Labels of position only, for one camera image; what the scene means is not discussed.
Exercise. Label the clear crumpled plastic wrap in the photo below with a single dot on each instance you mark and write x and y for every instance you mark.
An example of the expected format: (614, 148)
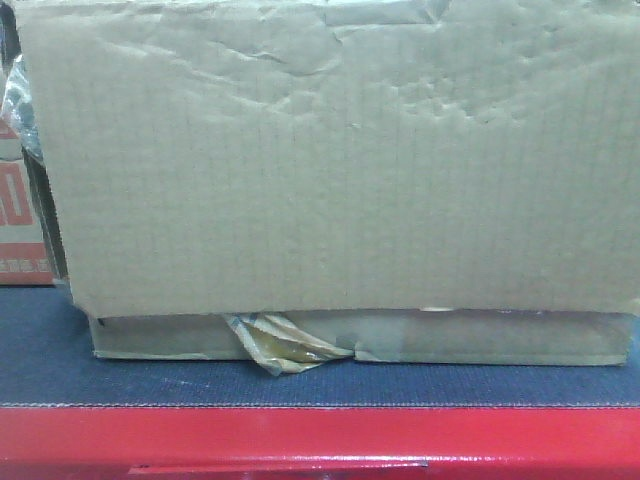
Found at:
(17, 108)

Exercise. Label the large brown cardboard box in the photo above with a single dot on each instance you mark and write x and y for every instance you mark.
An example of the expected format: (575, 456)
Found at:
(299, 182)

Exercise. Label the red printed cardboard box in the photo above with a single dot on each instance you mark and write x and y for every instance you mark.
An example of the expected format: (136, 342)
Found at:
(24, 259)

